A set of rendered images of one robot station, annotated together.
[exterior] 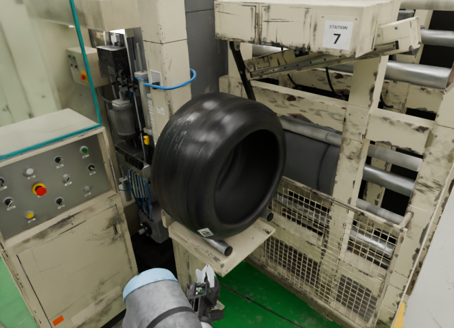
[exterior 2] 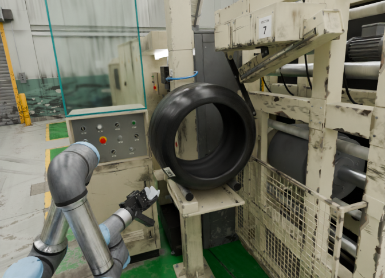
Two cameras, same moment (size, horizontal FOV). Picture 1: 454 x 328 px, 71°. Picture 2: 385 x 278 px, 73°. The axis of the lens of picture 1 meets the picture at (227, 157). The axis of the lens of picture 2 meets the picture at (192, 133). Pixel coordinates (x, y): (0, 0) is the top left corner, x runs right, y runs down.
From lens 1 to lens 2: 0.69 m
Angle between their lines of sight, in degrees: 30
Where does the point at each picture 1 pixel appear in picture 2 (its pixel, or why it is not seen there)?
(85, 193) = (130, 152)
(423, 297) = not seen: outside the picture
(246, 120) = (205, 93)
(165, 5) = (177, 27)
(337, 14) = (264, 12)
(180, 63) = (186, 65)
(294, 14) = (245, 20)
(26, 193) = (95, 140)
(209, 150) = (173, 108)
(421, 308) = not seen: outside the picture
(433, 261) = not seen: outside the picture
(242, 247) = (210, 205)
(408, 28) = (321, 15)
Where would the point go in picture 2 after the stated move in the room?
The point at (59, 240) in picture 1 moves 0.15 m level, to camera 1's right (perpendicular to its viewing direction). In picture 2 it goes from (106, 176) to (122, 179)
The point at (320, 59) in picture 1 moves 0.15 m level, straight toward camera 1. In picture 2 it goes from (274, 55) to (258, 56)
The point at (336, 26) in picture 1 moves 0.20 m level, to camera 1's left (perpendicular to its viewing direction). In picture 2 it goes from (264, 20) to (219, 26)
